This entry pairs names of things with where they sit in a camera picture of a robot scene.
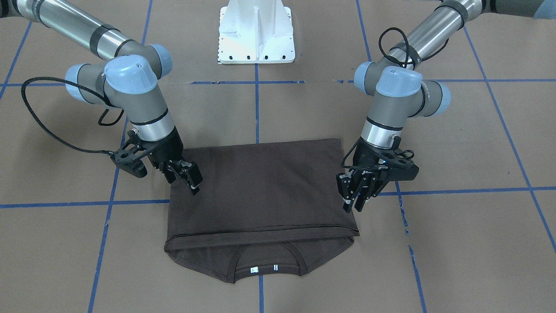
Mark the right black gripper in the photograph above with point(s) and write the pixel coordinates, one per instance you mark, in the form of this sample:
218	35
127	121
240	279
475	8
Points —
168	148

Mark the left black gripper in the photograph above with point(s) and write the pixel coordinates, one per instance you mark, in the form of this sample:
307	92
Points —
364	159

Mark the dark brown t-shirt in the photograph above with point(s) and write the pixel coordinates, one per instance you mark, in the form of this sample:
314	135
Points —
262	209

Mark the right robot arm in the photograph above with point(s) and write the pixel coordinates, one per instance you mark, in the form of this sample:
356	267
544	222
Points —
127	79

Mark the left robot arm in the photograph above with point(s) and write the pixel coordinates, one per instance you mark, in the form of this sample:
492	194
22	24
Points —
400	93

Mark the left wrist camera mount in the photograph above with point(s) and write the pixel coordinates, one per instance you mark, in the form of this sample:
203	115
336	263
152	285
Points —
399	165

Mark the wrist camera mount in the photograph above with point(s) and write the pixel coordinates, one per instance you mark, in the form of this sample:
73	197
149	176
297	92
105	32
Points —
129	157
399	165

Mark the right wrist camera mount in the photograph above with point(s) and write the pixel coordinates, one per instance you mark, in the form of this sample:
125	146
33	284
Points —
129	157

